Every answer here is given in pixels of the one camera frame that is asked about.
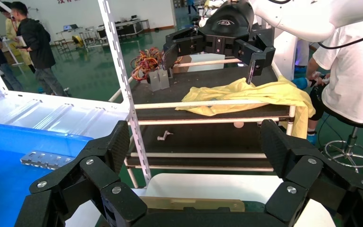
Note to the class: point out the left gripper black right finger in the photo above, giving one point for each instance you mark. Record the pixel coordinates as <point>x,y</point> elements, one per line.
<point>303,175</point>

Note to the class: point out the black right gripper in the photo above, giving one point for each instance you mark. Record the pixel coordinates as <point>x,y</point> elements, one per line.
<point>228,25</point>

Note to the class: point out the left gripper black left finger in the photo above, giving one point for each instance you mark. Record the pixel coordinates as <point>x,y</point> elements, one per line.
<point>100,175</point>

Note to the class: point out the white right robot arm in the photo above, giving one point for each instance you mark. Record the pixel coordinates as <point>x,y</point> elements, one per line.
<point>306,15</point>

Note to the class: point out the silver slotted metal part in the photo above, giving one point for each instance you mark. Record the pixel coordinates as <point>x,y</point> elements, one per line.
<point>45,159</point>

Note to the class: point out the black stool with chrome base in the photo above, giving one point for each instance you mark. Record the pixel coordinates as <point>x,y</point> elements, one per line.
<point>350,150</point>

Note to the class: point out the yellow cloth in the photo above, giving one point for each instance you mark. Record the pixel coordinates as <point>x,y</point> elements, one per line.
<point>256,94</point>

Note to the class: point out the grey metal block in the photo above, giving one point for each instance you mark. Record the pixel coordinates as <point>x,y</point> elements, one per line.
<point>164,78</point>
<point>154,81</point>

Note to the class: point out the white machine column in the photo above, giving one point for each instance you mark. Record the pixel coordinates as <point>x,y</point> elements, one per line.
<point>285,50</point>

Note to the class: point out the beige round knob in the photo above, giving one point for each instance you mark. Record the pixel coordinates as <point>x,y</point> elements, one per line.
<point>238,124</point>

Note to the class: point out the white slotted metal rack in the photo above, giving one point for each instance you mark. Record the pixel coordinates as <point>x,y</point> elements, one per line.
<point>43,109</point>

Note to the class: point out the blue plastic bin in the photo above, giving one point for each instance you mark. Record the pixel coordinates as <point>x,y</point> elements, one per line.
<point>3,175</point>

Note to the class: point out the workbenches with equipment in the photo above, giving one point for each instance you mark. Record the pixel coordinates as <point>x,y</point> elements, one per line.
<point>119,28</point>

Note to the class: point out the seated person in white shirt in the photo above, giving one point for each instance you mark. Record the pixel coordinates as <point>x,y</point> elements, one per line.
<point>353,78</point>

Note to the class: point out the person in black jacket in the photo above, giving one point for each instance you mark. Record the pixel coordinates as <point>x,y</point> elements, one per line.
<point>37,44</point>

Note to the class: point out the person in yellow coat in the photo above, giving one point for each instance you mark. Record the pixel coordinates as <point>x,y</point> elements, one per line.
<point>11,31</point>

